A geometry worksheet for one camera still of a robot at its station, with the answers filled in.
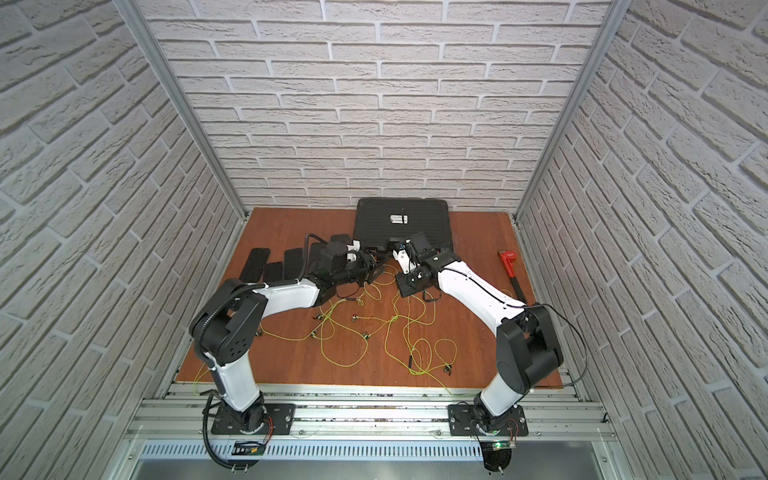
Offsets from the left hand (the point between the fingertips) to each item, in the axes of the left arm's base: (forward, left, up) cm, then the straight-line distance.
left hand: (394, 258), depth 87 cm
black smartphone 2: (+9, +36, -16) cm, 40 cm away
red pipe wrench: (+11, -42, -14) cm, 46 cm away
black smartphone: (+11, +51, -20) cm, 56 cm away
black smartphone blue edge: (+22, +21, -16) cm, 35 cm away
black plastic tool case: (+27, +4, -11) cm, 29 cm away
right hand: (-6, -4, -5) cm, 9 cm away
